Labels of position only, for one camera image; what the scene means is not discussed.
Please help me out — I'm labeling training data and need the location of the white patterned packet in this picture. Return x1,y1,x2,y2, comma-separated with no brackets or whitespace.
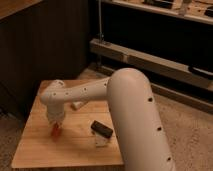
71,101,87,110

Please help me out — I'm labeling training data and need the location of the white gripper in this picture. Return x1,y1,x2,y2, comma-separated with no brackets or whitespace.
46,104,65,125

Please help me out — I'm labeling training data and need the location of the white holder under block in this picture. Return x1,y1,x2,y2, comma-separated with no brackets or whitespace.
95,133,109,147

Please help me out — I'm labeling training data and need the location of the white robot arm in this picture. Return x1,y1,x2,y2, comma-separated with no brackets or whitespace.
40,68,176,171

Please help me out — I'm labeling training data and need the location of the metal vertical pole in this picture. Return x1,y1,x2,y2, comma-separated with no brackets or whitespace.
98,0,104,43

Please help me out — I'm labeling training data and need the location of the black rectangular block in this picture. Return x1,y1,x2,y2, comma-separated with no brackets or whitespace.
91,121,113,138

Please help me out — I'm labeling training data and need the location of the upper wooden shelf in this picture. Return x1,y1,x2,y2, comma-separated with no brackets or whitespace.
102,0,213,25

